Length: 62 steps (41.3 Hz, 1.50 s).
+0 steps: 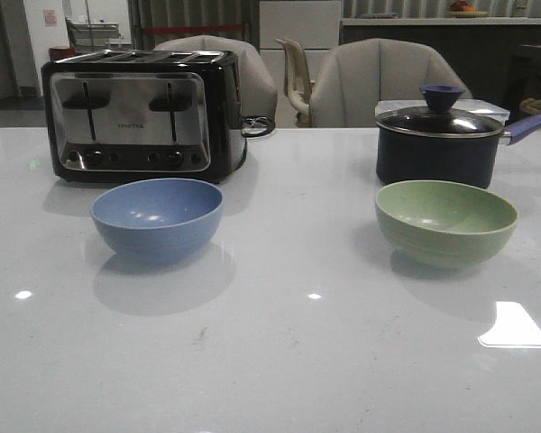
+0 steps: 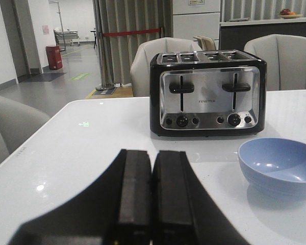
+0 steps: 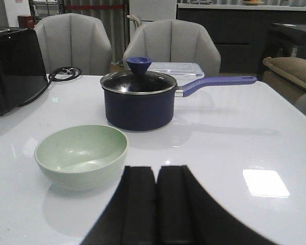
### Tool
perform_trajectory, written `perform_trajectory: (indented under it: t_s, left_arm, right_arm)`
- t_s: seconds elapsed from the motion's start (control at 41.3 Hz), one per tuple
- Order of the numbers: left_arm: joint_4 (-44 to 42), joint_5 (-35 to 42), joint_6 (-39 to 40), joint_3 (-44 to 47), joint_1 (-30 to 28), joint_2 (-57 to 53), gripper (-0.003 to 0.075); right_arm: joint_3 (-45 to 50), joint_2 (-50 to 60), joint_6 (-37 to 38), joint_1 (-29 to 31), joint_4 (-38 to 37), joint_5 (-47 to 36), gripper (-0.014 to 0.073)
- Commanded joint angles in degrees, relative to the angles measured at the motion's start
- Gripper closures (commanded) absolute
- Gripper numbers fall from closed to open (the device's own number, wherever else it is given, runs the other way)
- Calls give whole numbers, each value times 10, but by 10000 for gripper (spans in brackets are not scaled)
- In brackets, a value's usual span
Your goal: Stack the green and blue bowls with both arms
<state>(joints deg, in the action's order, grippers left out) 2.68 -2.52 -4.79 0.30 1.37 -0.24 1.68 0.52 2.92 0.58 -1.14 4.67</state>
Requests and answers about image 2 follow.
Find beige wooden chairs background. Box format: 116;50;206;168
193;35;216;51

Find red barrier belt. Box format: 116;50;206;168
103;28;161;37

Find fruit plate on counter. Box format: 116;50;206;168
278;9;302;19

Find beige chair left edge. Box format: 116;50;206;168
0;96;50;164

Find metal stanchion post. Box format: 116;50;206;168
94;0;116;91

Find black silver four-slot toaster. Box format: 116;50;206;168
150;50;267;137

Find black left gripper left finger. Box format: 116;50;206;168
9;150;151;244

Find beige chair right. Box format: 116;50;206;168
244;34;306;91

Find red bin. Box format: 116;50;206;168
46;45;63;70

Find dark counter cabinet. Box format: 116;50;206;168
219;22;306;50

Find blue bowl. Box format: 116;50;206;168
238;138;306;201

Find white refrigerator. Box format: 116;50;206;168
172;0;221;40

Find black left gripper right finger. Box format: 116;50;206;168
152;151;248;244

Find beige chair behind toaster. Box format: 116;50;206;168
130;37;201;97

